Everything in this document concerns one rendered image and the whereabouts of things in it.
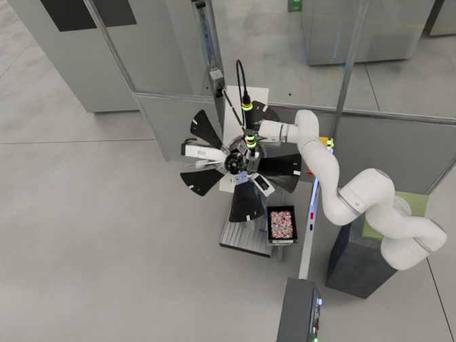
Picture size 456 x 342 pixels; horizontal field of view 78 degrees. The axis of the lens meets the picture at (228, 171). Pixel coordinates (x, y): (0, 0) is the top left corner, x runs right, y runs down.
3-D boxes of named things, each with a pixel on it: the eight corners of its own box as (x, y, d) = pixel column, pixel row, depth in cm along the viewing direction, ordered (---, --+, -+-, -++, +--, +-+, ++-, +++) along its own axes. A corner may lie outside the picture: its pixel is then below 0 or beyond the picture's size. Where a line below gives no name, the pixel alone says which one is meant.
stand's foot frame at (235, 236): (238, 189, 290) (237, 185, 283) (283, 197, 277) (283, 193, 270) (220, 245, 257) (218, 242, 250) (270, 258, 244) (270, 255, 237)
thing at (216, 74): (211, 81, 188) (208, 70, 181) (220, 78, 189) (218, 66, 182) (215, 89, 182) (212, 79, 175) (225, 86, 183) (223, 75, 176)
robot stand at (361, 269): (368, 262, 231) (412, 207, 156) (365, 299, 215) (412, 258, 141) (330, 251, 240) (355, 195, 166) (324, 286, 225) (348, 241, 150)
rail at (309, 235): (315, 167, 199) (317, 160, 193) (321, 167, 198) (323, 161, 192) (295, 299, 151) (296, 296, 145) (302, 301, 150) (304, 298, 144)
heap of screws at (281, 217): (269, 213, 179) (269, 210, 176) (291, 212, 177) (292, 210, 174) (270, 241, 168) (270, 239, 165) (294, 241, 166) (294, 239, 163)
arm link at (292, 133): (288, 124, 125) (286, 144, 128) (319, 127, 121) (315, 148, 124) (290, 121, 132) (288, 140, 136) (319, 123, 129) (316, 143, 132)
